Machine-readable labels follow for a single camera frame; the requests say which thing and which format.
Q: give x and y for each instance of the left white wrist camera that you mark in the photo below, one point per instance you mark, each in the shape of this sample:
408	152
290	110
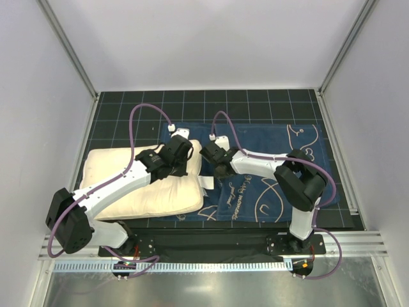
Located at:
183	132

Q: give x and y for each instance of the cream white pillow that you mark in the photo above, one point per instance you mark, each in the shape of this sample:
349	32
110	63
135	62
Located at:
167	197

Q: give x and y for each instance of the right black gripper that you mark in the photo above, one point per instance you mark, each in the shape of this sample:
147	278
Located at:
220	169

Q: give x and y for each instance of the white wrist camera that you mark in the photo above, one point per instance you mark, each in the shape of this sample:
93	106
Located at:
183	132
220	141

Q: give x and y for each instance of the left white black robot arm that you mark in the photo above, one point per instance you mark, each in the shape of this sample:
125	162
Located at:
72	216

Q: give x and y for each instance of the dark blue embroidered pillowcase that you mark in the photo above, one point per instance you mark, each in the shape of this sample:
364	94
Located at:
249	198

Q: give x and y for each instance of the aluminium corner post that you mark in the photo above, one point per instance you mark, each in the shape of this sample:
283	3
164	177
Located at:
358	24
57	28

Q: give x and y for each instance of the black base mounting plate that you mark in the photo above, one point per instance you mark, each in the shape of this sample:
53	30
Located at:
217	244

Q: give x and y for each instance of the aluminium front rail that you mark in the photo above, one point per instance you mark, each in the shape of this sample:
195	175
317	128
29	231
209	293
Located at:
366	243

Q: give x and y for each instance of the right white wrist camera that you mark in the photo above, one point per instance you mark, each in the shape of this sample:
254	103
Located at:
220	141

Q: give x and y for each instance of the right aluminium corner post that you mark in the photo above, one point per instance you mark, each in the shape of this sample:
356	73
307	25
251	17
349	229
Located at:
358	24

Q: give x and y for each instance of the left aluminium corner post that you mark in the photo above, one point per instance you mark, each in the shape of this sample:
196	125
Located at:
57	28

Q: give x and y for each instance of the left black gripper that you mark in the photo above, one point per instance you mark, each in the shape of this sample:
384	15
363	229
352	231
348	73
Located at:
180	164

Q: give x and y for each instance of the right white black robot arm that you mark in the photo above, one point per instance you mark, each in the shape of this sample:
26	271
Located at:
302	182

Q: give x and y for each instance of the slotted cable duct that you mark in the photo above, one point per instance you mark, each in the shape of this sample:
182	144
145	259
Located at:
115	266

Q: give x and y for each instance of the black grid mat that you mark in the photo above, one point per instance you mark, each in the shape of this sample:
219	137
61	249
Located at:
140	118

